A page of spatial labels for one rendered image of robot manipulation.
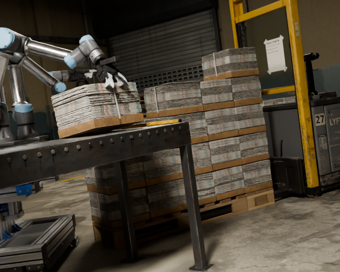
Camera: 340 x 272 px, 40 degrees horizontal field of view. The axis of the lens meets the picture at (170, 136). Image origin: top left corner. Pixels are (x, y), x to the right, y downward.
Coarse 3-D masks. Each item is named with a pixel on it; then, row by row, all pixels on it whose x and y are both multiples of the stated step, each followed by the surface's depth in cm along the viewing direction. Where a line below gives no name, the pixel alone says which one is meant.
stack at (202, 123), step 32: (128, 128) 321; (192, 128) 349; (224, 128) 363; (128, 160) 320; (160, 160) 333; (224, 160) 362; (96, 192) 333; (160, 192) 333; (224, 192) 362; (96, 224) 339
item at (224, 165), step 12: (228, 132) 365; (204, 168) 352; (216, 168) 358; (144, 180) 326; (156, 180) 331; (168, 180) 336; (108, 192) 312; (228, 192) 363; (240, 192) 369; (144, 216) 326; (156, 216) 330
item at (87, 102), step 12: (96, 84) 238; (60, 96) 245; (72, 96) 240; (84, 96) 235; (96, 96) 238; (108, 96) 244; (60, 108) 248; (72, 108) 242; (84, 108) 236; (96, 108) 236; (108, 108) 243; (60, 120) 249; (72, 120) 243; (84, 120) 237; (84, 132) 241
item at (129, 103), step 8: (120, 88) 252; (128, 88) 257; (136, 88) 262; (120, 96) 251; (128, 96) 256; (136, 96) 261; (120, 104) 250; (128, 104) 255; (136, 104) 260; (128, 112) 254; (136, 112) 258; (112, 128) 259
